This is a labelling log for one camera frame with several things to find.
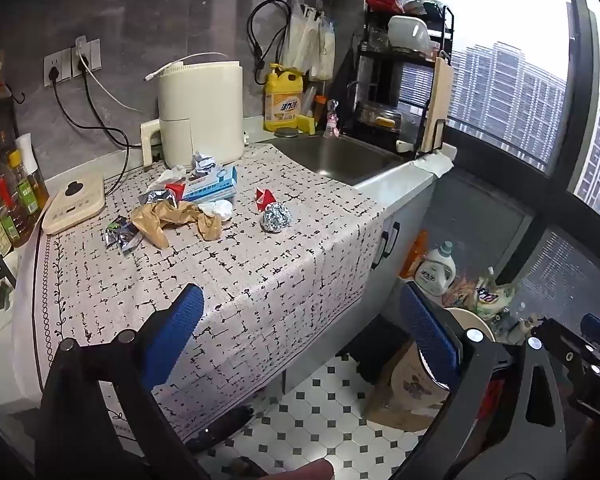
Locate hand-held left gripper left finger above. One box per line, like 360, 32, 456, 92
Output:
35, 284, 206, 480

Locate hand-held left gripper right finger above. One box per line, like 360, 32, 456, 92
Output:
395, 282, 568, 480

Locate cream round bin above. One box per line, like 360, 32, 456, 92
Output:
442, 306, 496, 343

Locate green silver wrapper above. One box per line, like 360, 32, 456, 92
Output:
103, 216, 142, 257

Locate brown paper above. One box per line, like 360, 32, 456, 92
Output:
130, 201, 222, 249

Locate white tissue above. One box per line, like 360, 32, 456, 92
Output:
198, 200, 234, 222

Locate blue white box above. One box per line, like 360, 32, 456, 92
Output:
180, 165, 239, 204

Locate foil ball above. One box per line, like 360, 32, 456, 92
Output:
261, 203, 294, 234

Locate white plastic bag red print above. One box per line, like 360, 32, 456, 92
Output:
152, 165, 193, 190

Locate red paper scrap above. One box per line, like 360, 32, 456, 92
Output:
255, 186, 279, 211

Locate white paper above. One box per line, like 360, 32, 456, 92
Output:
191, 151, 217, 177

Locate trash bin with bag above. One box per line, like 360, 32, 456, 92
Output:
362, 340, 453, 433

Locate white laundry detergent bottle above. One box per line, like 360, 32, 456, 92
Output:
414, 241, 456, 295

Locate white refill pouch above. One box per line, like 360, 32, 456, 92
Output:
472, 266, 518, 318

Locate grey black patterned tablecloth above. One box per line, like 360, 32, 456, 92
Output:
11, 142, 388, 441

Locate black slipper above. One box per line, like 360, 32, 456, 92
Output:
186, 405, 256, 453

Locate grey sink cabinet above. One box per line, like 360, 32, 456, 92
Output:
365, 172, 438, 331

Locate cream electric kettle base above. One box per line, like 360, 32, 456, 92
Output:
41, 174, 106, 235

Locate white cloth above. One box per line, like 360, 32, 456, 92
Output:
412, 153, 456, 178

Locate person's leg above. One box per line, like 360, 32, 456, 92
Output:
272, 458, 337, 480

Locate steel sink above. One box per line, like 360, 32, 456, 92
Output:
267, 132, 411, 187

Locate oil bottle yellow cap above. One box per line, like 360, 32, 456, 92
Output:
7, 150, 41, 233

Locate dark sauce bottle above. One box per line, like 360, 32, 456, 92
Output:
0, 152, 23, 251

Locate cream air fryer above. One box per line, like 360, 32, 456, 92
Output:
140, 60, 246, 169

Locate wooden cutting board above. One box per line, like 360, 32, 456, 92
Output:
419, 55, 455, 153

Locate grey apartment building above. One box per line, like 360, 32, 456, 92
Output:
450, 40, 568, 171

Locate yellow detergent bottle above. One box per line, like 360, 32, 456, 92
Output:
264, 63, 306, 132

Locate black metal shelf rack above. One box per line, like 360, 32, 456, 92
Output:
0, 85, 26, 321

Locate black dish rack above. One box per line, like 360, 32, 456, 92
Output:
347, 4, 456, 158

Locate white lidded container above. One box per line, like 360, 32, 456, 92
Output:
387, 15, 431, 56

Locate hanging clear plastic bags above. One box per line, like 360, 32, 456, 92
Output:
282, 0, 336, 82

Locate dark bowl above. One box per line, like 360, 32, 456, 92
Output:
402, 0, 446, 18

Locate black cabinet handle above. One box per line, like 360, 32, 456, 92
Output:
371, 222, 401, 268

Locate black power cable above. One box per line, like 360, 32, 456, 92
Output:
47, 67, 131, 198
80, 65, 145, 150

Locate steel pot yellow handle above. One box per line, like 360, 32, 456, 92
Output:
355, 101, 403, 131

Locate black window frame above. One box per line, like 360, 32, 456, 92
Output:
400, 0, 600, 311

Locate grey wall socket panel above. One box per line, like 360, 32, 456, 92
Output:
44, 37, 102, 87

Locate black looped cable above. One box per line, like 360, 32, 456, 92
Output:
246, 0, 293, 86

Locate white power cable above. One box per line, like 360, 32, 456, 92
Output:
75, 36, 223, 113

